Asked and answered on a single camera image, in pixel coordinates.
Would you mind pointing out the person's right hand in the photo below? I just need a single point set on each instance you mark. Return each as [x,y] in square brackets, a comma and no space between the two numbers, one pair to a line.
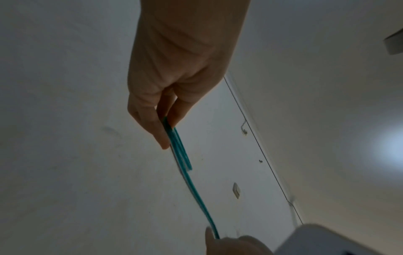
[236,246]

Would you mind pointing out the person's left hand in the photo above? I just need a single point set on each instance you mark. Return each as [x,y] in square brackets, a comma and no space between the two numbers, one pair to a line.
[182,54]

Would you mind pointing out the white wall fixture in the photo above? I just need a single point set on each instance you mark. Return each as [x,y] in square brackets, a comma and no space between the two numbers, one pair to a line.
[236,190]

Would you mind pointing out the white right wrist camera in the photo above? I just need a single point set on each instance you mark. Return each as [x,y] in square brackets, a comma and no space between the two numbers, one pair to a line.
[321,241]

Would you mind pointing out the small metal wall hook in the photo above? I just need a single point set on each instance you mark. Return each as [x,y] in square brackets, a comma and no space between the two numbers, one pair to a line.
[243,128]

